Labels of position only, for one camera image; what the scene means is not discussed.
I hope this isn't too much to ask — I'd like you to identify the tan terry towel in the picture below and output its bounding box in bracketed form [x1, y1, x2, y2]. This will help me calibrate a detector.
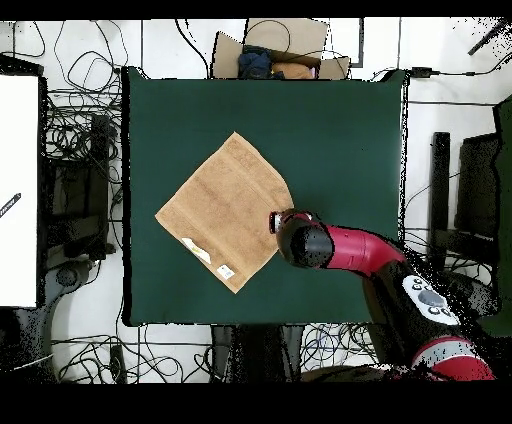
[154, 131, 295, 295]

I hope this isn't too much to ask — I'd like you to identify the dark green table cloth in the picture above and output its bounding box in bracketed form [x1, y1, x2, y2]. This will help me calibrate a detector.
[121, 66, 408, 328]

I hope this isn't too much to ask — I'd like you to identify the orange cloth bundle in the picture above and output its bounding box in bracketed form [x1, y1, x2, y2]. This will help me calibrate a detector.
[271, 61, 318, 80]

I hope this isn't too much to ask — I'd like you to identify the dark blue garment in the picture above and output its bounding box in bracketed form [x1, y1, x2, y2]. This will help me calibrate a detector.
[238, 44, 286, 80]

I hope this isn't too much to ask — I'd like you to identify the cardboard box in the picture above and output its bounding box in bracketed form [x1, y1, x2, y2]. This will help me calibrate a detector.
[210, 17, 352, 80]

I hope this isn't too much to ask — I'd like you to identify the grey swivel base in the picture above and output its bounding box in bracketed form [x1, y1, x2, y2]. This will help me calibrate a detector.
[451, 271, 503, 321]
[15, 259, 97, 381]

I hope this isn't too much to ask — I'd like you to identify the green fabric drape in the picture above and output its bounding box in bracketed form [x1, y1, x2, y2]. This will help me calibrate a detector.
[473, 93, 512, 337]

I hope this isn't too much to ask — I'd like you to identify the black power strip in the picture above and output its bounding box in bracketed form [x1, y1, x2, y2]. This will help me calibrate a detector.
[109, 344, 127, 383]

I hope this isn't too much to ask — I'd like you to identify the black tripod leg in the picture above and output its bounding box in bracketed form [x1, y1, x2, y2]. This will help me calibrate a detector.
[466, 17, 512, 56]

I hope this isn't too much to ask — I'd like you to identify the white panel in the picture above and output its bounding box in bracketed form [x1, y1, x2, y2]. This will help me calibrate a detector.
[0, 74, 40, 308]

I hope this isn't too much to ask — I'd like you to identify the black strip label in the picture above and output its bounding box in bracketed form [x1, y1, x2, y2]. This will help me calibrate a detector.
[0, 192, 22, 219]

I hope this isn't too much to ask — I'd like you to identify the blue and black cable tangle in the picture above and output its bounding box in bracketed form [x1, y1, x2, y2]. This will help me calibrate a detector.
[299, 322, 379, 373]

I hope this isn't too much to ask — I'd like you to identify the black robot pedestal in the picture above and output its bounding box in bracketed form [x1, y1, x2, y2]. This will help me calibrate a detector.
[210, 324, 306, 383]

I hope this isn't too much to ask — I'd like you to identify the grey square frame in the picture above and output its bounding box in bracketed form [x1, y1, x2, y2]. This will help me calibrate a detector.
[327, 17, 365, 68]

